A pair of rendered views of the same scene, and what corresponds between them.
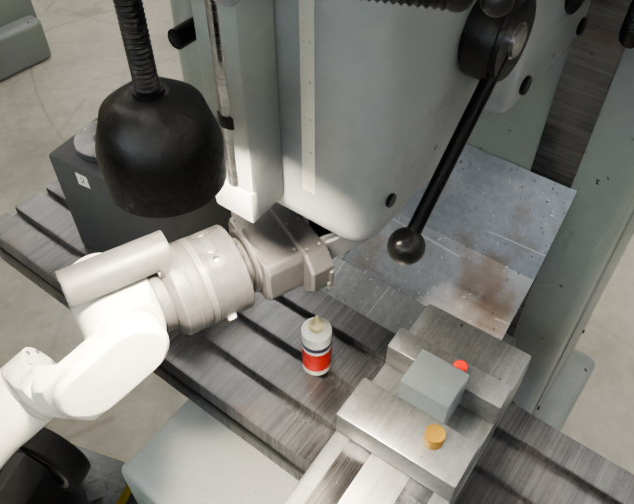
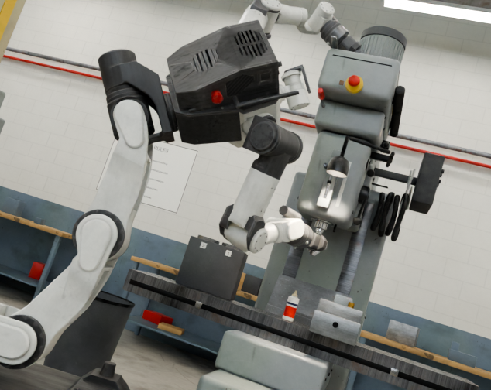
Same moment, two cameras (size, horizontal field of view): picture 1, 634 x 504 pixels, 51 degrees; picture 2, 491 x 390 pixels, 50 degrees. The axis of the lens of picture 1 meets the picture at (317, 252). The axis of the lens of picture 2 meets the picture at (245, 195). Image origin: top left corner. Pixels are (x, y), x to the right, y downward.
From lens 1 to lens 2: 169 cm
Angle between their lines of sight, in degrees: 60
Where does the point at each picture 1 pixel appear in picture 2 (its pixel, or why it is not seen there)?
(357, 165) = (351, 197)
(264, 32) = not seen: hidden behind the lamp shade
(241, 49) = not seen: hidden behind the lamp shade
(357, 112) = (354, 185)
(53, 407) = (286, 228)
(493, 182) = (323, 295)
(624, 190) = (365, 293)
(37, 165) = not seen: outside the picture
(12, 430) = (273, 232)
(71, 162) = (200, 238)
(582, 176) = (352, 290)
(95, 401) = (292, 234)
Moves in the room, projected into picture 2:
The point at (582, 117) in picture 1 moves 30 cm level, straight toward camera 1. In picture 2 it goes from (352, 268) to (365, 265)
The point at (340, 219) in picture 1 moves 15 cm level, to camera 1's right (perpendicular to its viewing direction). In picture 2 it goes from (344, 212) to (377, 225)
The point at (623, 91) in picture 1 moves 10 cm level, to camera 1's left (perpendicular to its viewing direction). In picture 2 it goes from (363, 259) to (345, 252)
